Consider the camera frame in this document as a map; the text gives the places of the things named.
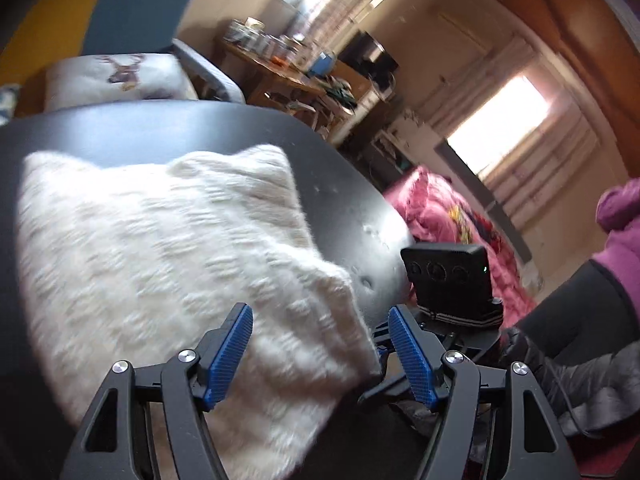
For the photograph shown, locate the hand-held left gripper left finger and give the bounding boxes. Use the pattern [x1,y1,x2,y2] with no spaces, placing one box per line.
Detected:
[60,302,254,480]

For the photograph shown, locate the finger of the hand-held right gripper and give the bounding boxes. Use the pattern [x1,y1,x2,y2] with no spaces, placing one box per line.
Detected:
[371,324,398,361]
[356,372,418,406]

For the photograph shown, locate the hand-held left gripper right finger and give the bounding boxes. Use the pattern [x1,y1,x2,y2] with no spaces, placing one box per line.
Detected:
[387,305,581,480]

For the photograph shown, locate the white knitted sweater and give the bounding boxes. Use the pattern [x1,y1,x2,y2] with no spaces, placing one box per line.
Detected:
[15,144,383,478]

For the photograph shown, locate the pink blanket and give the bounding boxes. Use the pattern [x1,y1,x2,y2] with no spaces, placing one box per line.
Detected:
[382,165,538,331]

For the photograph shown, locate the person's black pants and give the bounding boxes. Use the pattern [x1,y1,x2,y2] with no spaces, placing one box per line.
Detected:
[500,260,640,361]

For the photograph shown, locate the person's purple jacket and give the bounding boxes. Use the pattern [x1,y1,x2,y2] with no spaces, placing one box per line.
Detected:
[590,177,640,321]

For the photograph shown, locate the bright curtained window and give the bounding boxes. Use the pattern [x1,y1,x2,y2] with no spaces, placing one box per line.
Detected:
[445,75,551,181]

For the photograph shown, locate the black monitor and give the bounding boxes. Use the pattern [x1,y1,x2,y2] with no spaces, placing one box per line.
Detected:
[340,30,401,91]

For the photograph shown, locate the wooden desk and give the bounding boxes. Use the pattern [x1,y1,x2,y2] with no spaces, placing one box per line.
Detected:
[215,40,381,146]

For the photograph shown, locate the orange wooden door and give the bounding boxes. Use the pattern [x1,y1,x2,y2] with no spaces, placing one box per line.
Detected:
[487,0,640,181]

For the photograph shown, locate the white deer print pillow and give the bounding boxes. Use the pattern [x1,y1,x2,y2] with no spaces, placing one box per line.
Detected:
[45,52,198,111]

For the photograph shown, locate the cluster of jars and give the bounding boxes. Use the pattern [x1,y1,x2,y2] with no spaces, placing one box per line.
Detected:
[222,17,311,61]

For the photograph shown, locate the yellow and blue sofa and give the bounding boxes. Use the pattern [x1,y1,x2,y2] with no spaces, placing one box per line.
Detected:
[0,0,246,121]

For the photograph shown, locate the black cable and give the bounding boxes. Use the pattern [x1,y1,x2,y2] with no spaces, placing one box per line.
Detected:
[542,355,608,438]

